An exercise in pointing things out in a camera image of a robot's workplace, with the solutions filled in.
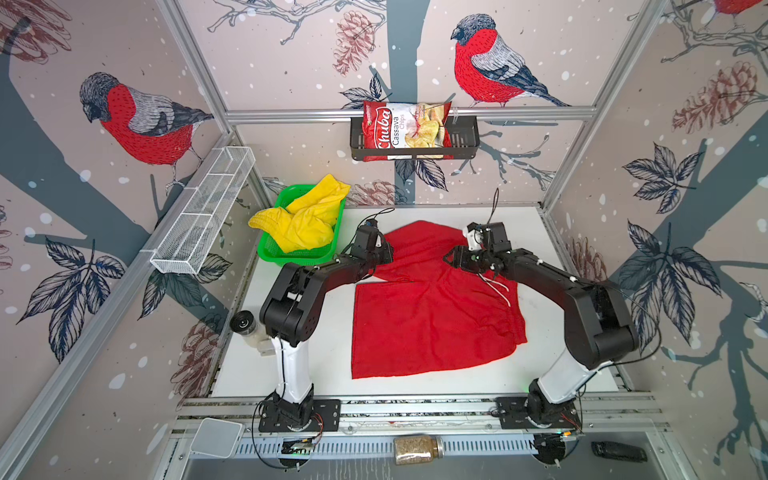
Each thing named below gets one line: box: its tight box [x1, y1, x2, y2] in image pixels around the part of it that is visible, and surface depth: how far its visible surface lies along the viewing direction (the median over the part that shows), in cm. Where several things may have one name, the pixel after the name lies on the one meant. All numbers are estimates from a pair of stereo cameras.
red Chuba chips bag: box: [362, 101, 454, 162], surface depth 90 cm
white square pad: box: [190, 417, 244, 458], surface depth 71 cm
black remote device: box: [591, 441, 648, 463], surface depth 69 cm
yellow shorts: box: [249, 174, 351, 253], surface depth 108 cm
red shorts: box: [352, 220, 528, 379], surface depth 91 cm
